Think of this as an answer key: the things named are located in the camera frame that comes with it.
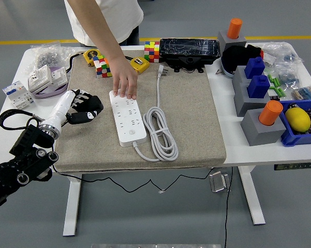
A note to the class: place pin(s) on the green plastic clip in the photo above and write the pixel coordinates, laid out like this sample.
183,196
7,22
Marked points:
279,91
273,80

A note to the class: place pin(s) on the orange cylinder peg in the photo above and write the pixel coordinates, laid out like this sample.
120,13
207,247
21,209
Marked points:
234,28
270,112

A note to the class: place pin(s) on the black plug adapter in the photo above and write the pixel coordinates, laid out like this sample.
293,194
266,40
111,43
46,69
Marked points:
97,104

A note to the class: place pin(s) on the clear bag metal parts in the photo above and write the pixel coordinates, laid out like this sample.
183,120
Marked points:
47,58

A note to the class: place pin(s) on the clear bag blue components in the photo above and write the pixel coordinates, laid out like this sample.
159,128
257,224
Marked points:
287,76

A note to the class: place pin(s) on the black fabric bundle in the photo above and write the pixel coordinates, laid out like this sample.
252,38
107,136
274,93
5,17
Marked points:
235,56

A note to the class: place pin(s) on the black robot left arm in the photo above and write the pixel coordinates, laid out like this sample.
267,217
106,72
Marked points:
15,170

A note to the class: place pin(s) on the person's right forearm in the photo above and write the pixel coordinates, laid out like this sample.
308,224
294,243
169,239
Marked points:
103,33

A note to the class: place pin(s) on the person's right hand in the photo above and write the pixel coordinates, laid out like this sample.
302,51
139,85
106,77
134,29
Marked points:
124,77

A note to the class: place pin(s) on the black desk control panel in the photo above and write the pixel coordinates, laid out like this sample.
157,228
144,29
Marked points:
293,166

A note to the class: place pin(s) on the white table leg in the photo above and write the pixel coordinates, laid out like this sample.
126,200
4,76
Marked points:
252,196
72,206

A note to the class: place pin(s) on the white blue circuit breaker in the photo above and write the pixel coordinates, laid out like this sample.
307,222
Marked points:
16,94

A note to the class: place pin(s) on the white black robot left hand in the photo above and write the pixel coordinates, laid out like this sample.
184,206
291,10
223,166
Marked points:
62,108

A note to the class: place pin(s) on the black cracked case device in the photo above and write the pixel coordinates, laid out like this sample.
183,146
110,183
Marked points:
189,49

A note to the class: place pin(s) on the yellow lemon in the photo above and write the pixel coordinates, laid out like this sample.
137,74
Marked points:
297,120

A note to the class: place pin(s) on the white wall socket panel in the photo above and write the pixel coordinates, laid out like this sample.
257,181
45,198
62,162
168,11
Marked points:
59,76
40,78

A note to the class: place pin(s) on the clear bag of parts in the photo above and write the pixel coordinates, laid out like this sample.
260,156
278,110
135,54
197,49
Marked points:
282,51

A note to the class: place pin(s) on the multicolour puzzle cube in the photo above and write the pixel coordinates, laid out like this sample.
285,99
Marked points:
151,51
102,67

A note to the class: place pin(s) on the yellow tape measure black label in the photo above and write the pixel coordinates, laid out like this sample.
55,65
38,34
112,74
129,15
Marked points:
90,55

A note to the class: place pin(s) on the blue square peg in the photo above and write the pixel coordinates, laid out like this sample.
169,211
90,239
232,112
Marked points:
254,67
258,86

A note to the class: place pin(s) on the blue plastic bin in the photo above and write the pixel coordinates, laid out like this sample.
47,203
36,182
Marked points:
289,139

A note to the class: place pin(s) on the silver metal bracket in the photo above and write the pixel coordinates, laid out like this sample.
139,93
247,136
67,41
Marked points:
218,182

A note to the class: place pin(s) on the white power strip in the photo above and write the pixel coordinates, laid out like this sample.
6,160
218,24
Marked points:
126,121

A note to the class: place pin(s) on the grey socket block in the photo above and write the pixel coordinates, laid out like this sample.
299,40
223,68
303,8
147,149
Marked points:
258,134
222,41
239,77
244,106

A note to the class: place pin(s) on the clear bag of resistors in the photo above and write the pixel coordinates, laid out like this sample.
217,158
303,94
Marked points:
306,93

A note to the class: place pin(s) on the grey-brown fabric mat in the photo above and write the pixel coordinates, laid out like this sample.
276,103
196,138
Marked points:
191,116

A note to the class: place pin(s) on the yellow tape measure silver clip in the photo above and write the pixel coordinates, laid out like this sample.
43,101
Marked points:
141,64

